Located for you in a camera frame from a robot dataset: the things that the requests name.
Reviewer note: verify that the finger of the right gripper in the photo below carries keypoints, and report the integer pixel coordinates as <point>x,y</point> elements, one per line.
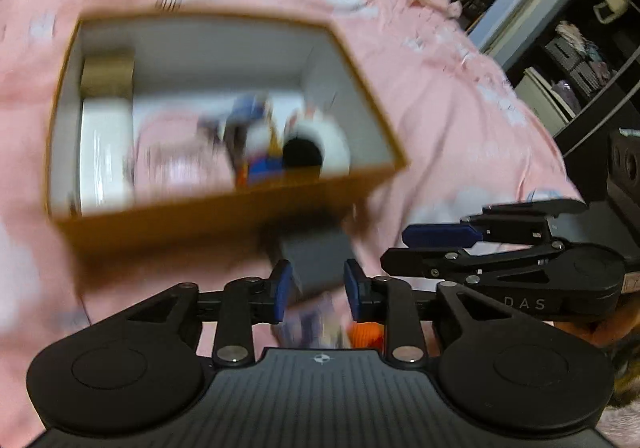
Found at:
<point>450,261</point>
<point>460,235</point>

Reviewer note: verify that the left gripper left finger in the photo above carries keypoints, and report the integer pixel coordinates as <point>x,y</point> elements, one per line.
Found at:
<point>245,303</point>

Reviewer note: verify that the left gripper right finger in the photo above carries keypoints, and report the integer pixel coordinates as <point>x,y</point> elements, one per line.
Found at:
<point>388,302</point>

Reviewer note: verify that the orange green crochet toy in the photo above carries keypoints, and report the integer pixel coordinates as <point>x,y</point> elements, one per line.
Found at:
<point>366,336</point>

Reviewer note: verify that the dark grey small box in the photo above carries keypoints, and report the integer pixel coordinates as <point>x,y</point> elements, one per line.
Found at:
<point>317,256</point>

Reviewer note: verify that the white tape roll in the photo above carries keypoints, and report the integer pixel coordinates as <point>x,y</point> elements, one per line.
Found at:
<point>313,139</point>

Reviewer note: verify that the pink cartoon pouch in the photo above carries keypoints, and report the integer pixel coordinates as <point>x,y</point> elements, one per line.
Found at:
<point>173,159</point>

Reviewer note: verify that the colourful toy figure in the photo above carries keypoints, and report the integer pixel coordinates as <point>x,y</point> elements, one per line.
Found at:
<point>250,138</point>

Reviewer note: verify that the long white box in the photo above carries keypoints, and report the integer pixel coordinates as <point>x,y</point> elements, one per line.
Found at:
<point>106,139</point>

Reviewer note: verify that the small gold box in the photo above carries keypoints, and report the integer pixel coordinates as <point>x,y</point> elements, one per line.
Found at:
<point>108,74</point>

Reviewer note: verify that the person's right hand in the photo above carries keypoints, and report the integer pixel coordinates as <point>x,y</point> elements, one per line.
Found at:
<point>605,332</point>

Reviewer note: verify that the pink printed bed quilt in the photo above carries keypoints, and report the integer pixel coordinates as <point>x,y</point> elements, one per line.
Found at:
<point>469,140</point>

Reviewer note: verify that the orange cardboard storage box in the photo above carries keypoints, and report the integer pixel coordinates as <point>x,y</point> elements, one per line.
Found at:
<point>201,61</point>

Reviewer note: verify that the dark shelf unit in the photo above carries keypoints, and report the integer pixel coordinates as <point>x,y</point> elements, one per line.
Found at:
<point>585,61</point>

